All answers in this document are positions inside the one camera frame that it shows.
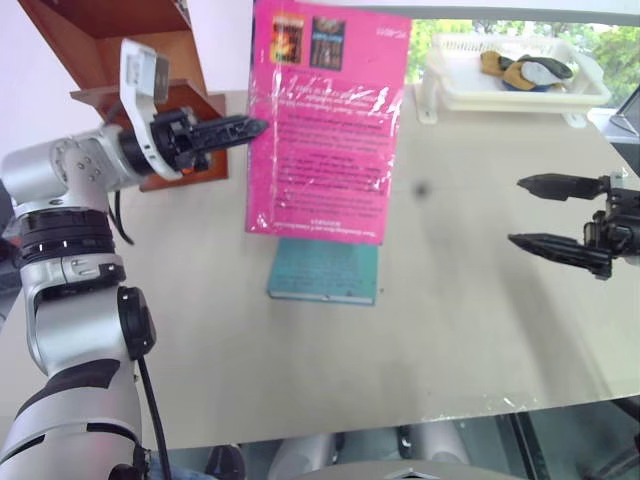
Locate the yellow work glove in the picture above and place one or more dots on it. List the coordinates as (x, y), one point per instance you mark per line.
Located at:
(500, 67)

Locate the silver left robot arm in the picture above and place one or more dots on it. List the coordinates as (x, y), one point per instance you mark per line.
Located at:
(75, 310)

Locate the silver robot leg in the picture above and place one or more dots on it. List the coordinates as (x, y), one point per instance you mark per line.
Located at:
(435, 442)

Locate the dark laptop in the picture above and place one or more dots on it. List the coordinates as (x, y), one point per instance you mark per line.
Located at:
(622, 125)

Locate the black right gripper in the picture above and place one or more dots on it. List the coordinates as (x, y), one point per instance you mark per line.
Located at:
(622, 225)

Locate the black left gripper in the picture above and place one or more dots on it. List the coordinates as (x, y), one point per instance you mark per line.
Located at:
(172, 135)

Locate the wooden bookshelf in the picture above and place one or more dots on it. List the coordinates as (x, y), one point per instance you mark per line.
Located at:
(125, 25)

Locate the teal book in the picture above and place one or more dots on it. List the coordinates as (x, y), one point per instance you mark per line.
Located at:
(325, 272)

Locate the white plastic basket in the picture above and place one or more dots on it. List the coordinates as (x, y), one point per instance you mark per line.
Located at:
(465, 90)

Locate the dark rounded shape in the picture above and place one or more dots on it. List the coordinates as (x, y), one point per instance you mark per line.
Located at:
(225, 462)

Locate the grey robot torso edge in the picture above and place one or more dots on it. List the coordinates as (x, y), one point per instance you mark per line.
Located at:
(410, 472)

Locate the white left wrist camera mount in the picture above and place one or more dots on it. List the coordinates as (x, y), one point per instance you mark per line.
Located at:
(136, 75)

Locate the pink book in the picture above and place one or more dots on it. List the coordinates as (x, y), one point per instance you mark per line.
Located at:
(325, 150)

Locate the black and white glove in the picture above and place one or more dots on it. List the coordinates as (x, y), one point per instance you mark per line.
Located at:
(545, 70)

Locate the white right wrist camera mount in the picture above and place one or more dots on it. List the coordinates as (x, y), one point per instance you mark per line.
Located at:
(620, 178)

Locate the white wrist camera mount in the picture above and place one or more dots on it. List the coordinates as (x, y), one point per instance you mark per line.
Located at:
(620, 178)
(136, 75)

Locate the black table frame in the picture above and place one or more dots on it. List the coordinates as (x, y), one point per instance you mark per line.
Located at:
(575, 440)

